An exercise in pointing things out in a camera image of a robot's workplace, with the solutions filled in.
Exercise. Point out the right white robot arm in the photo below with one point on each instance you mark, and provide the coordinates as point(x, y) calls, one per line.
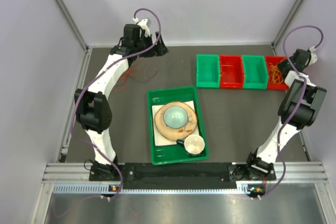
point(299, 109)

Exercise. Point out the pale blue upturned bowl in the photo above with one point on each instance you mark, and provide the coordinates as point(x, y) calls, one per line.
point(175, 116)

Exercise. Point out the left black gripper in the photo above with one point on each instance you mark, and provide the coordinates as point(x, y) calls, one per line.
point(159, 50)

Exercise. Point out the left aluminium frame post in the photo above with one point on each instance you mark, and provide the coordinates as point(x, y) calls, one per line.
point(71, 24)

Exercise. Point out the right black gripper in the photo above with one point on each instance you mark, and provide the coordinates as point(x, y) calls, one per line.
point(280, 64)

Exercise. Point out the green bin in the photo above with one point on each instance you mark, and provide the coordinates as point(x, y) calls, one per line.
point(207, 71)
point(255, 71)

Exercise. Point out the right aluminium frame post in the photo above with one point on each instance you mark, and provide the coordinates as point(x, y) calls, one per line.
point(286, 22)

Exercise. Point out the large green plastic tray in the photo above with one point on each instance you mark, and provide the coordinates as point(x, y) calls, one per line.
point(164, 151)

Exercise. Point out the aluminium front rail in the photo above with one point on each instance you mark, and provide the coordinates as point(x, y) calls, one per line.
point(296, 172)

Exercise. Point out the aluminium frame post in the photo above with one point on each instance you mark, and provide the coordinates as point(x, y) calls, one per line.
point(286, 22)
point(71, 24)

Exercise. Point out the beige ceramic plate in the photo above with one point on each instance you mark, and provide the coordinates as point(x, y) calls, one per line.
point(170, 132)

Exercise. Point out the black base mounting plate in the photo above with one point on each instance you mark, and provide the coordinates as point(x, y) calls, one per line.
point(229, 172)

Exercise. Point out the grey slotted cable duct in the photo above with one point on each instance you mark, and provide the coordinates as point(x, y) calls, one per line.
point(109, 190)

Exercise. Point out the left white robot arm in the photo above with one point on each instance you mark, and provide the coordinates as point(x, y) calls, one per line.
point(93, 112)

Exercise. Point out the red bin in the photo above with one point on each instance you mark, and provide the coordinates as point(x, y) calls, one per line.
point(275, 80)
point(231, 71)

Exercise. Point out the white and green cup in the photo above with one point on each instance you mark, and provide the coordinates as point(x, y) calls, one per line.
point(193, 144)

